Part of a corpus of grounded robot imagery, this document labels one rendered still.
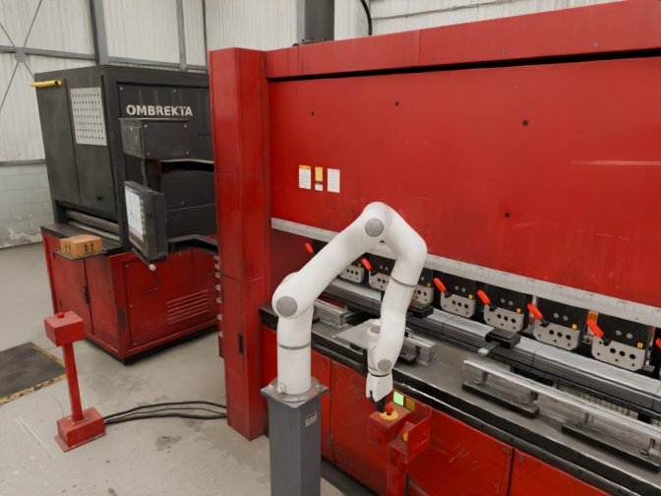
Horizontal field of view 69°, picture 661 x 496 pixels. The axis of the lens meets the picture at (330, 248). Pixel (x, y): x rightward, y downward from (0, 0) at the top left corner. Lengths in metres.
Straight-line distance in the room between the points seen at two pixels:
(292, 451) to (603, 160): 1.43
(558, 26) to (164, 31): 8.55
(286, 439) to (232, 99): 1.69
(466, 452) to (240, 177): 1.71
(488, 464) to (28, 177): 7.78
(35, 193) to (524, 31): 7.83
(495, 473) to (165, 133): 2.14
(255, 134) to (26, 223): 6.46
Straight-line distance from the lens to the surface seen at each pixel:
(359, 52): 2.29
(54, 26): 8.99
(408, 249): 1.56
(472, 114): 1.96
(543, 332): 1.96
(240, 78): 2.67
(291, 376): 1.76
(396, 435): 2.14
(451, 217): 2.02
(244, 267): 2.77
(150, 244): 2.65
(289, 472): 1.95
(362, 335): 2.26
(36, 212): 8.82
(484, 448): 2.16
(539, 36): 1.86
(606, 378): 2.26
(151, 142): 2.61
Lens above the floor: 1.96
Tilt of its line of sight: 15 degrees down
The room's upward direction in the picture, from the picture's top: 1 degrees clockwise
